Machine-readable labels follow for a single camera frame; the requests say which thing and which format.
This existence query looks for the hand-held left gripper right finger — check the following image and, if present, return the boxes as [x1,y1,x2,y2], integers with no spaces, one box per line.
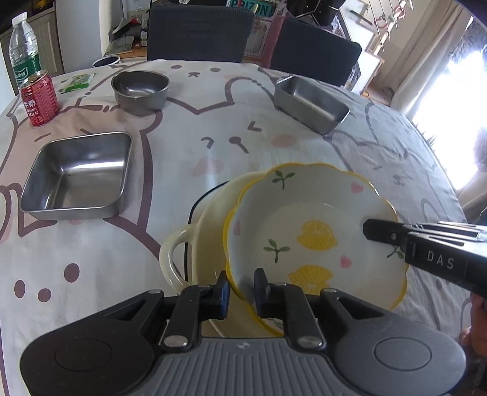
[254,268,387,352]

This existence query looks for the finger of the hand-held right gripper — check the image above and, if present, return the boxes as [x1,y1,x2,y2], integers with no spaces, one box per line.
[363,218,411,249]

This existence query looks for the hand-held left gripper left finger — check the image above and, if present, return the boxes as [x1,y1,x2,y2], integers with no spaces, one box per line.
[101,271,231,352]

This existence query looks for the cream bowl with handles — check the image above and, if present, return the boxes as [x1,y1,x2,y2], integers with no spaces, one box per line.
[159,171,285,338]

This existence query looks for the flower-shaped lemon print bowl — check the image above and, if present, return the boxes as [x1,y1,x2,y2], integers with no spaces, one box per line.
[222,162,410,338]

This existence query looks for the square steel tray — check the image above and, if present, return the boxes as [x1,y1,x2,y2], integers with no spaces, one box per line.
[20,131,133,221]

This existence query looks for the round steel bowl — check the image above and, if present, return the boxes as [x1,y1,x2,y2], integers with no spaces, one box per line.
[111,70,170,116]

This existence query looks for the person's right forearm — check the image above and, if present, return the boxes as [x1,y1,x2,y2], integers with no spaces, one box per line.
[458,292,487,368]

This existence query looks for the rectangular steel tray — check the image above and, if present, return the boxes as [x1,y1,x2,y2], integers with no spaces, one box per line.
[274,75,351,136]

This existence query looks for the beige curtain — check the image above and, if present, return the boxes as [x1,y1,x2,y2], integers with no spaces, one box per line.
[390,15,481,115]

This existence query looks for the cartoon bear printed tablecloth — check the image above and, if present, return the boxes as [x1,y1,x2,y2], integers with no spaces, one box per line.
[0,59,469,396]

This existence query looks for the dark fabric chair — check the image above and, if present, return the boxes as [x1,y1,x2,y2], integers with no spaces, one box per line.
[269,17,362,87]
[146,4,255,64]

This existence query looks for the black vest with white trim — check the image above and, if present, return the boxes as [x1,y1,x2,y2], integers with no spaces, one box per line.
[287,0,343,26]

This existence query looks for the green snack packet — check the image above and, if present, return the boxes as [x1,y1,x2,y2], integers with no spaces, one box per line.
[60,73,95,94]

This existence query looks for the teal plate sign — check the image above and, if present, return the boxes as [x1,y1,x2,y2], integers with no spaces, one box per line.
[227,0,275,18]

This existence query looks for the red drink can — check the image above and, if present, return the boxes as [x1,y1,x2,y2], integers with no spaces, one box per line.
[20,70,59,127]

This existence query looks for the cream kitchen base cabinet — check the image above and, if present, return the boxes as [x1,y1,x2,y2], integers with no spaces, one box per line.
[0,15,65,89]

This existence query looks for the clear plastic water bottle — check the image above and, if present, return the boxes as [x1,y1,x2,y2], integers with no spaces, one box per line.
[8,11,41,96]

